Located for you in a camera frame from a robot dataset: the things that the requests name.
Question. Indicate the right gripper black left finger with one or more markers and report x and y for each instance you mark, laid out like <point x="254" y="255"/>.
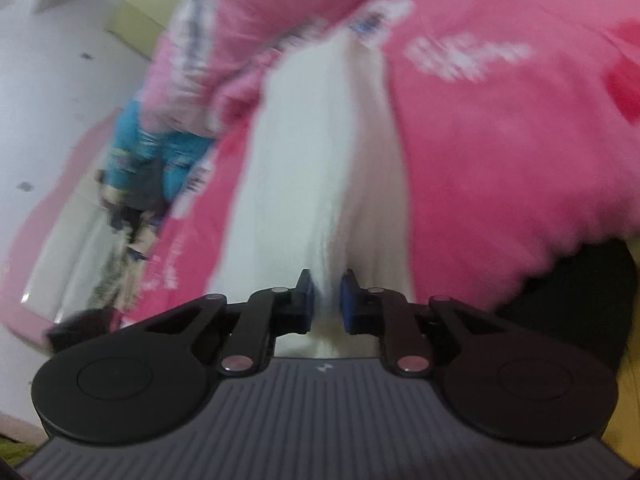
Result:
<point x="149" y="378"/>

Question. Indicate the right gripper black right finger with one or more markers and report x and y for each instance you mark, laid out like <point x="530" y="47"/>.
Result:
<point x="502" y="380"/>

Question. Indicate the white fleece garment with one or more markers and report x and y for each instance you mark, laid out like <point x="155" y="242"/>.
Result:
<point x="323" y="189"/>

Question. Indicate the patterned clothes pile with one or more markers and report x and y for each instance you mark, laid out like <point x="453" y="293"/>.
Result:
<point x="135" y="222"/>

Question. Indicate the pink floral bed sheet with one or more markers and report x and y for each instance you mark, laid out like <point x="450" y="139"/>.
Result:
<point x="519" y="125"/>

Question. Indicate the pink carrot print quilt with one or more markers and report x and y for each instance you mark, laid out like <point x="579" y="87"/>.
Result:
<point x="209" y="63"/>

